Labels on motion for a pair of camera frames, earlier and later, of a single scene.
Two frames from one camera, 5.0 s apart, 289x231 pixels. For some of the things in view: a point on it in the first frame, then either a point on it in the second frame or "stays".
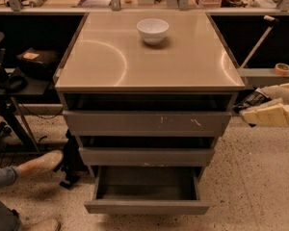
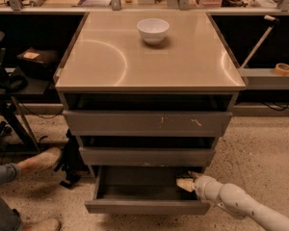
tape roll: [282, 69] stays
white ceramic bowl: [152, 30] stays
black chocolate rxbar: [254, 98] → [185, 175]
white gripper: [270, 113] → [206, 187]
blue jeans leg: [2, 218] stays
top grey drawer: [147, 115] stays
